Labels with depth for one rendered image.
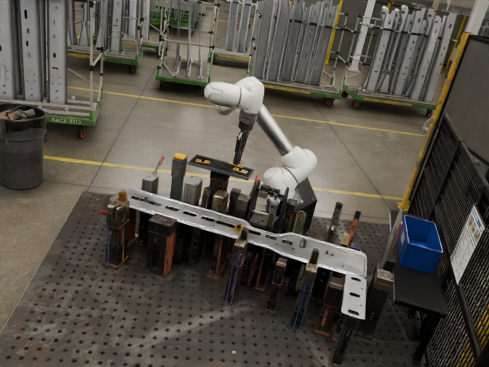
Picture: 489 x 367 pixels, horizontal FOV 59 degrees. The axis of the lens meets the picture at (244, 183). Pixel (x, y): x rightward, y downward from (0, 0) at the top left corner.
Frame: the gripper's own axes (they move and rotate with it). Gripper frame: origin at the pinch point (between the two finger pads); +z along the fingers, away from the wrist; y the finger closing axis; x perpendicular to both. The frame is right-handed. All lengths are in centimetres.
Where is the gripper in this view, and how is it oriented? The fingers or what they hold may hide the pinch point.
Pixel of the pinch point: (237, 157)
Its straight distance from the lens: 232.5
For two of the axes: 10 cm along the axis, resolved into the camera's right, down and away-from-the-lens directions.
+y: -3.4, 3.0, -8.9
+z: -2.4, 8.9, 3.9
